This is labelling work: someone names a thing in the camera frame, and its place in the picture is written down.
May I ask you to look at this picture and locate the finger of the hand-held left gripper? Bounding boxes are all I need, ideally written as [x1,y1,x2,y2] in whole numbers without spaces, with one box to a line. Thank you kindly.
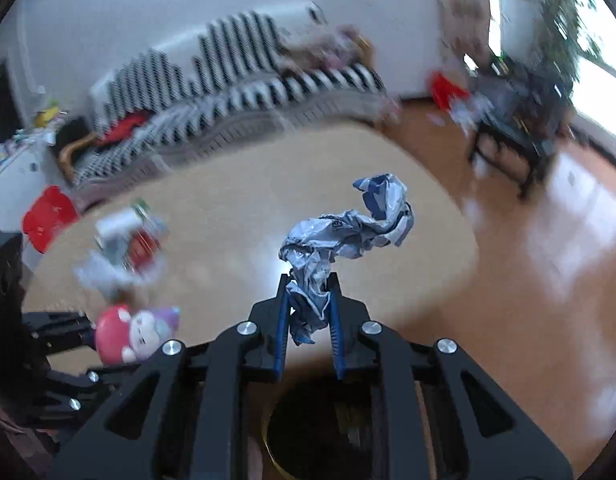
[21,311,97,356]
[40,364,141,428]

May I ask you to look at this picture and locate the black screen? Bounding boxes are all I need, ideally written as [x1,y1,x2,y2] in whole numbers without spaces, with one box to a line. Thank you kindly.
[0,61,25,137]

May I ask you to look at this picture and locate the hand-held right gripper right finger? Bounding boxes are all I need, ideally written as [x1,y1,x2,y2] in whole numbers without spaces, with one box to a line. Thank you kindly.
[328,272,574,480]

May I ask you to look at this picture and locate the green potted plant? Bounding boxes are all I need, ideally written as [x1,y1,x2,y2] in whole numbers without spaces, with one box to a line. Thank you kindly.
[496,0,616,92]

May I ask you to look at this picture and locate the red plastic stool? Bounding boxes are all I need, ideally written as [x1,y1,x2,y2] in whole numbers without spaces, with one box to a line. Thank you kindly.
[21,185,81,254]

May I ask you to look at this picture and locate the patterned curtain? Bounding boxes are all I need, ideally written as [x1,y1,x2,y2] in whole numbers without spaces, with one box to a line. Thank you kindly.
[442,0,491,57]

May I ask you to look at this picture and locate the white tissue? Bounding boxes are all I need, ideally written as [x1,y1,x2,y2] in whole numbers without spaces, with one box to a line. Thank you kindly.
[72,252,136,298]

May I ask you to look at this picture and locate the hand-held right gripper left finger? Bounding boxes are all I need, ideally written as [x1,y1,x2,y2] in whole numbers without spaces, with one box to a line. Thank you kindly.
[47,273,293,480]

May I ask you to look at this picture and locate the yellow toy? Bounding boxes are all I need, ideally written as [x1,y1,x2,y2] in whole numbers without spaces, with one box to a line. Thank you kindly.
[34,104,62,129]

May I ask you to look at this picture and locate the black white striped sofa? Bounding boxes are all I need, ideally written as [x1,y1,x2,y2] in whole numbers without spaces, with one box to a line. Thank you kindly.
[58,2,391,193]

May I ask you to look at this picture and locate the pile of toys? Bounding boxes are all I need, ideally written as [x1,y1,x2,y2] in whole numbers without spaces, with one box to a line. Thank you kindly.
[277,24,375,74]

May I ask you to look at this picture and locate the black bin with gold rim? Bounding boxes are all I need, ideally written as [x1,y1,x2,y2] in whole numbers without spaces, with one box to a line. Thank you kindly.
[260,377,385,480]

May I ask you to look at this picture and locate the red bag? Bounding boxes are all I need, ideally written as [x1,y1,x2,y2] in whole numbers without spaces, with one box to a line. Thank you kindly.
[430,72,472,112]

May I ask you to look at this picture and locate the white cabinet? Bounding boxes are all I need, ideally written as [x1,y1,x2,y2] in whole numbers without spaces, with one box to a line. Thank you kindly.
[0,129,60,233]

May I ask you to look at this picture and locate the pink doll toy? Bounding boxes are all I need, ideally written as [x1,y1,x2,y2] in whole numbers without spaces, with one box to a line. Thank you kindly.
[94,304,181,366]

